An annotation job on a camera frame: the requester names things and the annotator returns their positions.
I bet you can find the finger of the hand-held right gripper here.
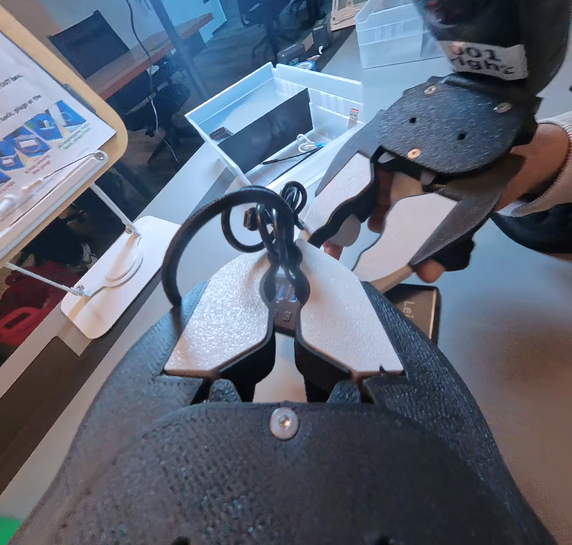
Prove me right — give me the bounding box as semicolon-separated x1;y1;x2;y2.
352;192;462;286
307;153;380;249

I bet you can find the person's right hand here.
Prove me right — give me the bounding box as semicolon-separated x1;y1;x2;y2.
323;122;572;285

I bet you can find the dark cable with metal plug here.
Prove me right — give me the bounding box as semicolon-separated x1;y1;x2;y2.
260;145;323;166

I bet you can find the black cable with orange plugs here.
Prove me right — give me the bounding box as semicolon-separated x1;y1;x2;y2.
161;182;310;309

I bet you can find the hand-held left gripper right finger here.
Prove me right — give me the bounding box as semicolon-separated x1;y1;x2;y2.
294;239;406;402

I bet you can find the black portable drive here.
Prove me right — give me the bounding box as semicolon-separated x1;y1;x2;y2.
383;285;442;344

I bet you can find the printed paper sheet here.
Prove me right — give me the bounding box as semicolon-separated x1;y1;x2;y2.
0;31;117;241

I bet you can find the black office chair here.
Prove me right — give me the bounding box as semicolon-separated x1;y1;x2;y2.
48;10;131;80
241;0;298;29

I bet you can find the wooden document board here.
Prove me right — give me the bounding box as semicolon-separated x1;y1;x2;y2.
0;5;129;264

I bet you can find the small wooden frame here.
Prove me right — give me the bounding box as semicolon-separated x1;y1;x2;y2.
330;0;359;31

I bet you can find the dark red plastic object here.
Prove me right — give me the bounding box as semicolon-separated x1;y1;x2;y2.
0;259;94;346

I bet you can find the black flat panel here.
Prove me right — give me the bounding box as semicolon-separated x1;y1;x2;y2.
219;89;313;174

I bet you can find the black multi-port usb hub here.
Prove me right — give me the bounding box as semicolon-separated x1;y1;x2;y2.
270;274;301;336

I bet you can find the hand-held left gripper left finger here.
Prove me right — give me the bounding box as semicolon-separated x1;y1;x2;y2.
164;246;274;403

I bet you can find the green plastic bin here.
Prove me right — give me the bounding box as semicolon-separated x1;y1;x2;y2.
0;515;23;545

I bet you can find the wooden top office desk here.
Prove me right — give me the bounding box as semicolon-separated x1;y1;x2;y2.
85;13;213;100

